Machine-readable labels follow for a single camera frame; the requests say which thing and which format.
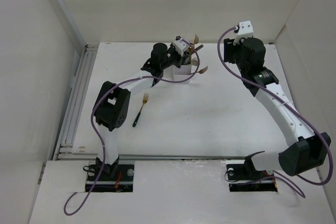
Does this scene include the brown wooden chopstick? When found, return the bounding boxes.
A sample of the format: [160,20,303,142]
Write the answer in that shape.
[195,66,208,74]

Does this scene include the brown grey chopstick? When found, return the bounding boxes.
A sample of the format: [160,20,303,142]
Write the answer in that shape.
[194,45,204,51]

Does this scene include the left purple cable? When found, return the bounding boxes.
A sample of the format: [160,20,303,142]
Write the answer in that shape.
[63,39,202,216]

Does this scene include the aluminium rail front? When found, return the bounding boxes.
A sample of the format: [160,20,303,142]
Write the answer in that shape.
[119,154,245,161]

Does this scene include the white three-compartment utensil holder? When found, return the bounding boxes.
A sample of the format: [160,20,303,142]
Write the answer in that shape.
[173,65,192,83]

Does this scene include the rose gold fork green handle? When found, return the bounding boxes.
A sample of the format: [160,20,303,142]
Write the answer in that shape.
[189,34,199,52]

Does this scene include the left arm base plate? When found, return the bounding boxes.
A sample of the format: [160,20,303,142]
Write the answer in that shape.
[83,162,135,193]

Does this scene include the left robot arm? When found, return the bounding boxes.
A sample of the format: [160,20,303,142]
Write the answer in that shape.
[90,37,195,132]

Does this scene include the beige plastic spoon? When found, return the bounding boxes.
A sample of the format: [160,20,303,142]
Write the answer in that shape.
[191,58,199,66]

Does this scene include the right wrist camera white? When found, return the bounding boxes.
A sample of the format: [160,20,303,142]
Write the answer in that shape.
[233,20,254,45]

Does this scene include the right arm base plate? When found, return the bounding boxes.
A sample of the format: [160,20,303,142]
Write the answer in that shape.
[225,163,278,193]

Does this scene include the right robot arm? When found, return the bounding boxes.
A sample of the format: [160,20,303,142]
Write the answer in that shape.
[223,37,331,179]

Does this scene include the aluminium frame left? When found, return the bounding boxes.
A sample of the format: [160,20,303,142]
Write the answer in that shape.
[51,44,98,161]

